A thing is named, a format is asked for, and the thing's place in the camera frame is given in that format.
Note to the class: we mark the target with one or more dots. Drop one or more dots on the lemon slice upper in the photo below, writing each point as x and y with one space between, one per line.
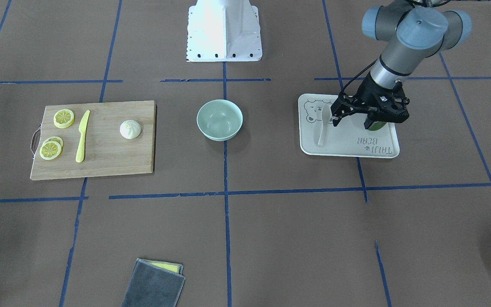
63 118

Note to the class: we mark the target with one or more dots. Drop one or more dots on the white bear tray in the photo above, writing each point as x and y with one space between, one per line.
349 138

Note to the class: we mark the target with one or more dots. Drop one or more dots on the grey folded cloth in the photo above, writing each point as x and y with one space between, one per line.
152 286

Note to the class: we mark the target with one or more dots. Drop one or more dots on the white steamed bun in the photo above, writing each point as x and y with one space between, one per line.
130 129

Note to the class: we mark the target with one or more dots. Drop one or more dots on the yellow sponge cloth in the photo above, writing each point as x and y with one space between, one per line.
176 268

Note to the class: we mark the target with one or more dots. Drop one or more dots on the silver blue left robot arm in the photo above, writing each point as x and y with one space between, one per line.
413 30

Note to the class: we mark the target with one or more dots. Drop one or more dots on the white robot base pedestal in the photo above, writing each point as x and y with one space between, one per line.
223 31

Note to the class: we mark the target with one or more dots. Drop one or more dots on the white plastic spoon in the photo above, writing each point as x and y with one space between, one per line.
326 116

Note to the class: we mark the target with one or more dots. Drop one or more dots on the yellow plastic knife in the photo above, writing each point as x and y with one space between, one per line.
80 153

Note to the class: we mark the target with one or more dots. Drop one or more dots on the bamboo cutting board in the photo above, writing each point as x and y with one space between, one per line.
107 153

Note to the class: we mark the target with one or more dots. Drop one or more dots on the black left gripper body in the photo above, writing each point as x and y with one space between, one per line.
368 91

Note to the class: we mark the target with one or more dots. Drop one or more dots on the lemon slice lower back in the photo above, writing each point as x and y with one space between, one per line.
54 139

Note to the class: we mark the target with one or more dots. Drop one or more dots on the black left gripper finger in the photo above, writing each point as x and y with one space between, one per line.
336 120
370 122

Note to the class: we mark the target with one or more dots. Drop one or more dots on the light green bowl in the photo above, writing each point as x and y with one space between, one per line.
219 120

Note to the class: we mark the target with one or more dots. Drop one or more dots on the green avocado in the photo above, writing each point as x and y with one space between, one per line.
376 125

